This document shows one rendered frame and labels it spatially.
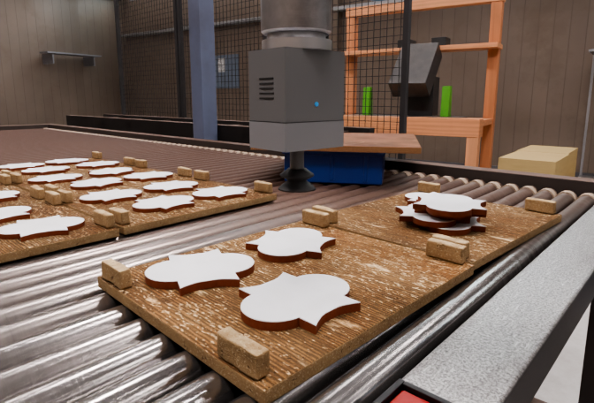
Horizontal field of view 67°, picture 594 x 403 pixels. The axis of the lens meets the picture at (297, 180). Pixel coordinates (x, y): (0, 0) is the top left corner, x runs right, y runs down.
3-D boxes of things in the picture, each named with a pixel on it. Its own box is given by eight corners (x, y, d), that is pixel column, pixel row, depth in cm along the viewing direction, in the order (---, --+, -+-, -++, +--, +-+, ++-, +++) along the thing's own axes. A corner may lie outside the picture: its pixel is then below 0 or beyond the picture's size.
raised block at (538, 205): (556, 213, 95) (557, 201, 95) (552, 215, 94) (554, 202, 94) (526, 209, 100) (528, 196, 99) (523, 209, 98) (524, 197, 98)
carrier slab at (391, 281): (474, 275, 67) (475, 264, 66) (264, 408, 38) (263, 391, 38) (303, 227, 91) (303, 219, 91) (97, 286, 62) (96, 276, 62)
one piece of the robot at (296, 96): (293, 26, 55) (293, 158, 58) (232, 19, 49) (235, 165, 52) (353, 16, 48) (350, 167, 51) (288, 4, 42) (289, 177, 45)
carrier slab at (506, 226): (561, 222, 95) (562, 214, 95) (470, 272, 67) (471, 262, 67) (415, 195, 120) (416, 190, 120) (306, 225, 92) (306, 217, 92)
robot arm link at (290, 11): (246, -4, 48) (303, 6, 53) (247, 41, 49) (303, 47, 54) (292, -17, 42) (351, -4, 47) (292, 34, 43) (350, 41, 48)
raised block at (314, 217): (331, 226, 85) (331, 213, 85) (323, 229, 84) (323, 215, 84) (307, 221, 90) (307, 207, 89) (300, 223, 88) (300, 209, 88)
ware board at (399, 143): (414, 138, 174) (414, 133, 174) (421, 154, 126) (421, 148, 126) (288, 136, 185) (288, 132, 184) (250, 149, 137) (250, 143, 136)
